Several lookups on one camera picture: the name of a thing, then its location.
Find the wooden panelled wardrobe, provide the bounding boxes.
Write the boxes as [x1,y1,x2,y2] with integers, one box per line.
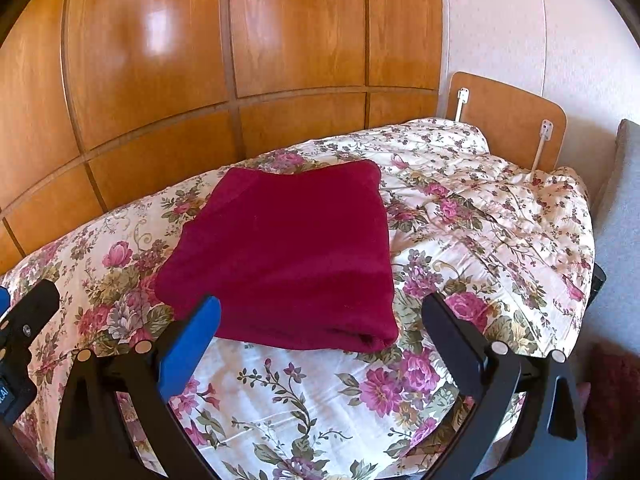
[1,0,442,269]

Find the floral bed cover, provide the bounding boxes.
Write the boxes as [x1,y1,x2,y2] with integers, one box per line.
[1,118,594,479]

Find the magenta red shirt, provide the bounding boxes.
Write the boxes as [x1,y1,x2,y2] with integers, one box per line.
[155,160,399,352]

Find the wooden bed headboard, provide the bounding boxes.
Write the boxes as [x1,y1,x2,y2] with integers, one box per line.
[447,72,567,172]

